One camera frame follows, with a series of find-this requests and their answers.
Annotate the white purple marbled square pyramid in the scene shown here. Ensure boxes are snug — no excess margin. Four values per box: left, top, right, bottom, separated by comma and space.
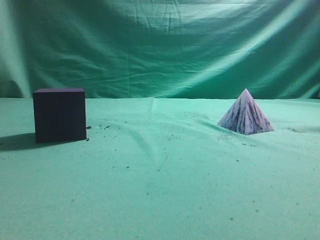
217, 89, 275, 136

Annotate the dark purple cube block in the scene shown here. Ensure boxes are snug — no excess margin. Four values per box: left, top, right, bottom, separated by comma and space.
32, 88, 87, 144

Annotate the green backdrop cloth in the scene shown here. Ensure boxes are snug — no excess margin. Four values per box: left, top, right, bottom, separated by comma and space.
0, 0, 320, 99

